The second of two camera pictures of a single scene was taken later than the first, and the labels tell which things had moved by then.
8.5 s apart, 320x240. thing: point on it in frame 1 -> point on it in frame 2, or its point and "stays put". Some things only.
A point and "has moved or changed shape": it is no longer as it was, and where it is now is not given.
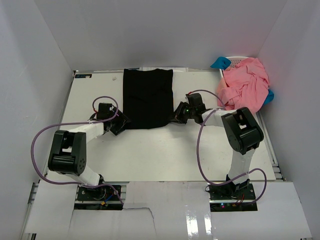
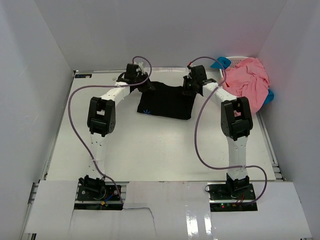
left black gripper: x=121 y=120 -> x=148 y=87
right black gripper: x=178 y=115 -> x=185 y=81
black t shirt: x=148 y=101 has moved or changed shape
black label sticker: x=83 y=75 stays put
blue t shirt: x=222 y=63 stays put
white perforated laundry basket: x=235 y=60 stays put
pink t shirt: x=246 y=86 stays put
